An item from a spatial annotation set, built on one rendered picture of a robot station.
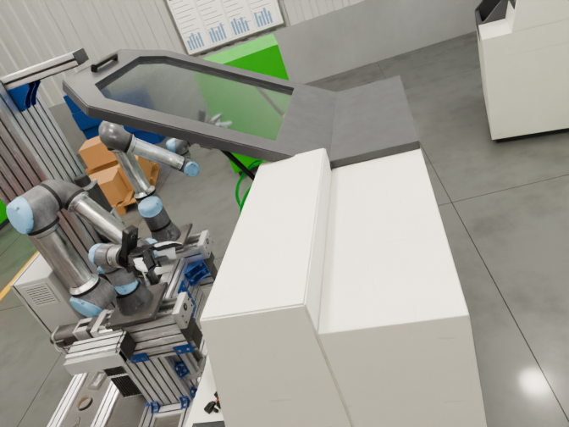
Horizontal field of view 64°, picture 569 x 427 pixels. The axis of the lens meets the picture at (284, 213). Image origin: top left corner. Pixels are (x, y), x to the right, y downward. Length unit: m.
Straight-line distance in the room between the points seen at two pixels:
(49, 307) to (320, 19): 6.76
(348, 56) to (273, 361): 7.59
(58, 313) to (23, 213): 0.80
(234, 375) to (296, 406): 0.16
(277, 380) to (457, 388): 0.37
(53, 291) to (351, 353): 1.66
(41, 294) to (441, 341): 1.86
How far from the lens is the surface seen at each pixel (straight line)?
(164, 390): 2.71
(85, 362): 2.16
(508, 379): 2.65
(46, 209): 1.77
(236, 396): 1.10
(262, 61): 5.08
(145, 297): 2.03
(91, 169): 6.56
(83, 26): 9.14
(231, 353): 0.99
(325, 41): 8.27
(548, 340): 2.81
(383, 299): 0.94
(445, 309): 0.90
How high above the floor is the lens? 2.10
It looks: 29 degrees down
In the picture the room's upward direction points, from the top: 21 degrees counter-clockwise
